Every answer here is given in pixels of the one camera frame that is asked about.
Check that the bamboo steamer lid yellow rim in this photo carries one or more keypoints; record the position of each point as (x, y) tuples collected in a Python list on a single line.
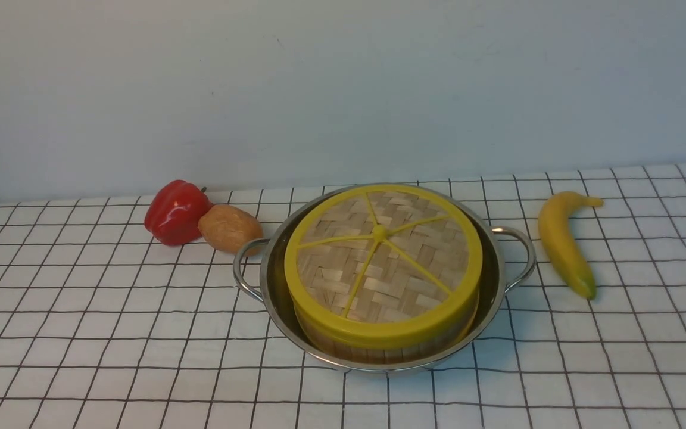
[(385, 268)]

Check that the brown potato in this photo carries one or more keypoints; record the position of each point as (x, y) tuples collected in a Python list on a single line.
[(228, 228)]

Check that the red bell pepper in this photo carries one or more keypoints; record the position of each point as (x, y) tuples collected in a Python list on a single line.
[(173, 215)]

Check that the stainless steel pot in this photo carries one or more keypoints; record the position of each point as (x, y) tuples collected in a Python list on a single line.
[(257, 268)]

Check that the yellow banana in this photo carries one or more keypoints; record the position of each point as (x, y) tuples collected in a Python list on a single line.
[(559, 243)]

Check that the bamboo steamer basket yellow rim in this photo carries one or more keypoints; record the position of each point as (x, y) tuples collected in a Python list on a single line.
[(379, 353)]

